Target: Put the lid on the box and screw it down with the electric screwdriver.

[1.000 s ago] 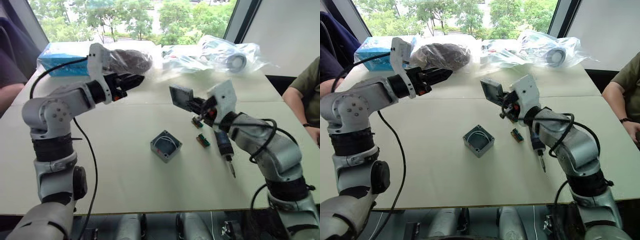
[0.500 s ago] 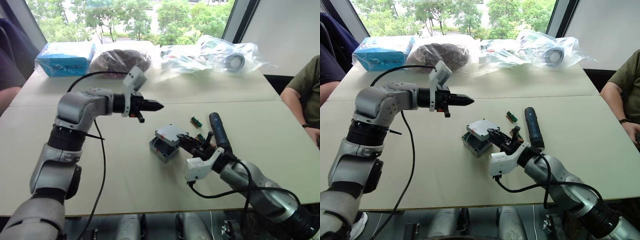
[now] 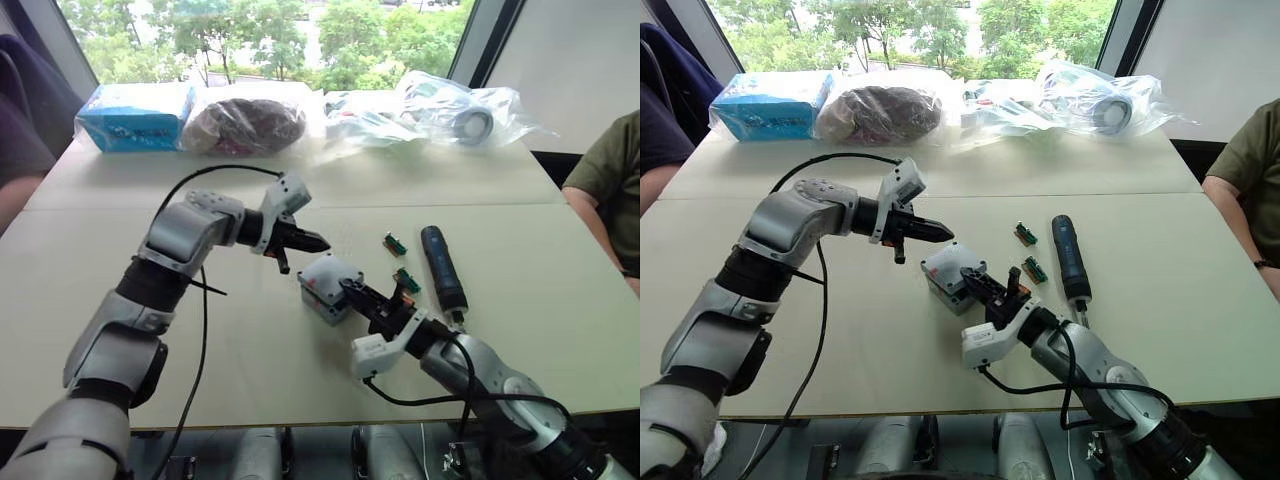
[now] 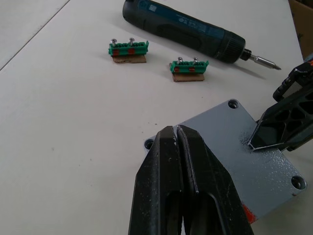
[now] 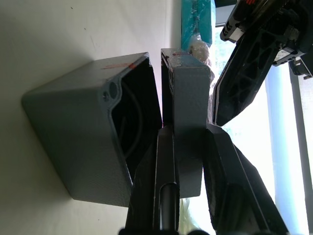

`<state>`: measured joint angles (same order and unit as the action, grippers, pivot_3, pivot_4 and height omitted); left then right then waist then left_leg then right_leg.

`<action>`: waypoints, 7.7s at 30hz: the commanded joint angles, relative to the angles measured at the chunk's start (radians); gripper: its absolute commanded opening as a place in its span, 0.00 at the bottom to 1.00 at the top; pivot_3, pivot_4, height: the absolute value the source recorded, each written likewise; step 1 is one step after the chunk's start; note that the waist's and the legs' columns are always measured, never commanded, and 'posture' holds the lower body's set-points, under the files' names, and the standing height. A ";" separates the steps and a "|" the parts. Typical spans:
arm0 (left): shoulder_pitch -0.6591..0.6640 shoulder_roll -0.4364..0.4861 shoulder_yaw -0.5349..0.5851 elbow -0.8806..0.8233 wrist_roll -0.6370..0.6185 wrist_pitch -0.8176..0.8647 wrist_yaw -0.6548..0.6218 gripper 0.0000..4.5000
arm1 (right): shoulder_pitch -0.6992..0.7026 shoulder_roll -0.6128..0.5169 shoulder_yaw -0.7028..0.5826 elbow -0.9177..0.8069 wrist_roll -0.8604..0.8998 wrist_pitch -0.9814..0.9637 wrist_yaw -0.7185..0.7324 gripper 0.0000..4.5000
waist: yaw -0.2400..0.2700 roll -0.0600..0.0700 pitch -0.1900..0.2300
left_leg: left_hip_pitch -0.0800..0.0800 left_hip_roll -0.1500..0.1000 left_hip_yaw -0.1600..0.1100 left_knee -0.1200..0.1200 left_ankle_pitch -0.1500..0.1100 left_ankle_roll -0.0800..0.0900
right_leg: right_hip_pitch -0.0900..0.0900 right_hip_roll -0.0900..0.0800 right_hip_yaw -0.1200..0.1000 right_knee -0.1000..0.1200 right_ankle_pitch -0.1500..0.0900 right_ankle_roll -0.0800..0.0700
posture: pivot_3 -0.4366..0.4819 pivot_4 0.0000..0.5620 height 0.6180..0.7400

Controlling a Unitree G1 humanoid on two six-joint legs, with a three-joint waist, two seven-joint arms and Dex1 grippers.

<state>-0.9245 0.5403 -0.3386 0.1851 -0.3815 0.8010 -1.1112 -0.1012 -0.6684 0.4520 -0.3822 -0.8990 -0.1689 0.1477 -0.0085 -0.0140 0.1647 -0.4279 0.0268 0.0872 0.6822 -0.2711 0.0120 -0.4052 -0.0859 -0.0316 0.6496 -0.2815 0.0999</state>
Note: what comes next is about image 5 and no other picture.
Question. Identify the grey metal enclosure box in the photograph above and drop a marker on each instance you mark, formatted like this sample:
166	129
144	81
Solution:
73	127

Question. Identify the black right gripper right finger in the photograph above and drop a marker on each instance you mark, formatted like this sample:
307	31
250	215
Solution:
232	186

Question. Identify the grey metal box lid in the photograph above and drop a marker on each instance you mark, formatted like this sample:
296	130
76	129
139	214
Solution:
189	98

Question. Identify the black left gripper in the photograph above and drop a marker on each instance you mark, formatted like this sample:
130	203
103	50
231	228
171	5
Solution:
276	17

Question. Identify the grey window frame post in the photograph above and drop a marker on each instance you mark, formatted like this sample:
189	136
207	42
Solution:
303	127

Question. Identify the clear plastic bag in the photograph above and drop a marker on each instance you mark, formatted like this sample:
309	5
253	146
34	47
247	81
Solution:
200	50

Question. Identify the teal plastic package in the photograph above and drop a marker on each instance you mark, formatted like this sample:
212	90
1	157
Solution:
195	19

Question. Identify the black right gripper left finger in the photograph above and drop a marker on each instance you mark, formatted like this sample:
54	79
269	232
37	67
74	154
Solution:
146	186

